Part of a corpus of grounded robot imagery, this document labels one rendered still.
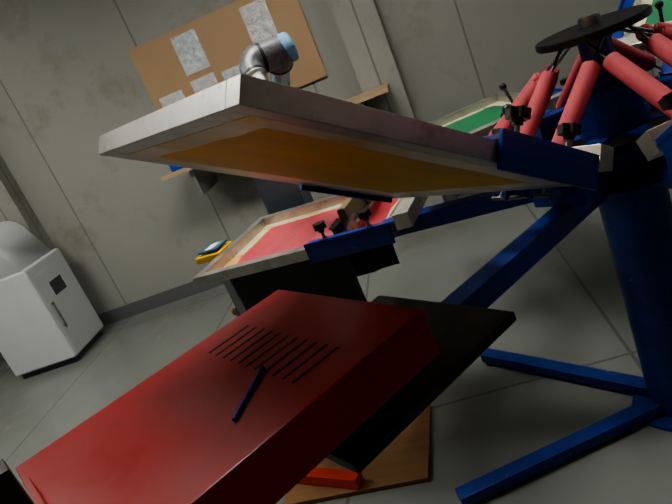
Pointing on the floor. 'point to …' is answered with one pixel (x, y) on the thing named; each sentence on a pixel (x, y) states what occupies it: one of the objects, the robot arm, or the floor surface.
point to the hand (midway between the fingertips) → (361, 202)
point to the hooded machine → (41, 306)
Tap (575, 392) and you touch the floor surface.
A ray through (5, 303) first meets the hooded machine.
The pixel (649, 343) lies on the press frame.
